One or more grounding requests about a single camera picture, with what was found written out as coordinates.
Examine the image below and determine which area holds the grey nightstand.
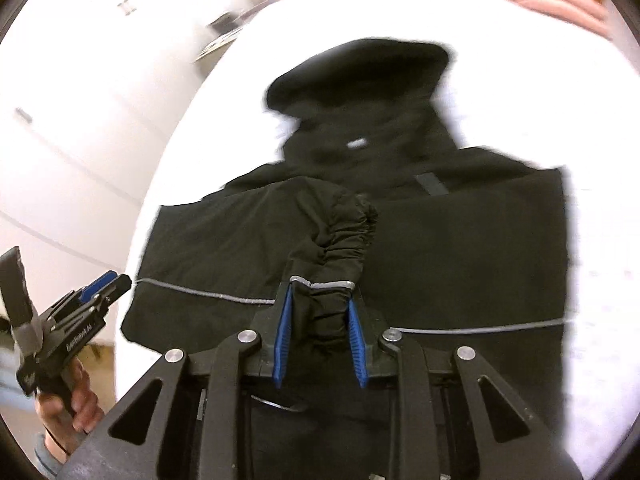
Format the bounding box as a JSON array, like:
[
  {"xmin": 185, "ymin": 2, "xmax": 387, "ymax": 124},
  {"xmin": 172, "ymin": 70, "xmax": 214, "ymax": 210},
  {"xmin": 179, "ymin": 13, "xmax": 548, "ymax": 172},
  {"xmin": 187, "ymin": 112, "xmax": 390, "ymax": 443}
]
[{"xmin": 192, "ymin": 9, "xmax": 252, "ymax": 64}]

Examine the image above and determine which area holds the black hooded jacket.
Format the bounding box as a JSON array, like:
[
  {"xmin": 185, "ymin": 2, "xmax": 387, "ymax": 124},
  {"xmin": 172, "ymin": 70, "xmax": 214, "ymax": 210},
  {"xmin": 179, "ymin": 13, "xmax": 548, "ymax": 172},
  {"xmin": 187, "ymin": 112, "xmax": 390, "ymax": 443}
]
[{"xmin": 120, "ymin": 37, "xmax": 577, "ymax": 480}]

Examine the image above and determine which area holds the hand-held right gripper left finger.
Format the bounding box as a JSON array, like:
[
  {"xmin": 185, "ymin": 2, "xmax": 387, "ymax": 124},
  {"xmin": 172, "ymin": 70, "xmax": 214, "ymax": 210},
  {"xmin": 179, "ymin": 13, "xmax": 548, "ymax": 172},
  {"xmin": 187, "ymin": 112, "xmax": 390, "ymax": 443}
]
[{"xmin": 55, "ymin": 281, "xmax": 297, "ymax": 480}]

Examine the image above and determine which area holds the person's left forearm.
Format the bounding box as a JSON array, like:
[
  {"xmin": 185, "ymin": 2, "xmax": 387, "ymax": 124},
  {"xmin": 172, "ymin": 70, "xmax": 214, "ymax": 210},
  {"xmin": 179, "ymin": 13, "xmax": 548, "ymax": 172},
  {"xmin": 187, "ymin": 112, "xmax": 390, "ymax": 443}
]
[{"xmin": 32, "ymin": 427, "xmax": 76, "ymax": 478}]

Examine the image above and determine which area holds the person's left hand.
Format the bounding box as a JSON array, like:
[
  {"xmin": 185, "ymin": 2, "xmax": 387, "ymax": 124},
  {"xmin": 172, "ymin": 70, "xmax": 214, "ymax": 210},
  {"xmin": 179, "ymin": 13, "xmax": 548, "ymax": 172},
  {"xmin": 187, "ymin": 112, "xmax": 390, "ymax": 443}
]
[{"xmin": 36, "ymin": 359, "xmax": 107, "ymax": 457}]

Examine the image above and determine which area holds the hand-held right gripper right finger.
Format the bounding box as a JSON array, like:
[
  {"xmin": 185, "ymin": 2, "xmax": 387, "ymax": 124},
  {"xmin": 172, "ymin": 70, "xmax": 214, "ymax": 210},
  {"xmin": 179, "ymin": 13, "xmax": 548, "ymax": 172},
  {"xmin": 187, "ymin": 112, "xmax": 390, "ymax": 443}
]
[{"xmin": 345, "ymin": 286, "xmax": 586, "ymax": 480}]

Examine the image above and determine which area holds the white wardrobe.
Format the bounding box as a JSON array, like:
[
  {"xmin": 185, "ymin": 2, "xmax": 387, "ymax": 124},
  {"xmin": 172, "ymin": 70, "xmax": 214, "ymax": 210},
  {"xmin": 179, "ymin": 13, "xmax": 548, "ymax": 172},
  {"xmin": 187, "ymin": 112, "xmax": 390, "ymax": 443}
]
[{"xmin": 0, "ymin": 0, "xmax": 241, "ymax": 321}]

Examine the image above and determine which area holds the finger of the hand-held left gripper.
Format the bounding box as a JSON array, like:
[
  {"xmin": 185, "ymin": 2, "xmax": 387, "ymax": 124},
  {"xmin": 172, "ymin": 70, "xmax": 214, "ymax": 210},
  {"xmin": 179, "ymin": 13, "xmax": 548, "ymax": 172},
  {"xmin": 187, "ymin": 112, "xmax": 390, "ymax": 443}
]
[
  {"xmin": 76, "ymin": 270, "xmax": 120, "ymax": 302},
  {"xmin": 92, "ymin": 275, "xmax": 133, "ymax": 312}
]

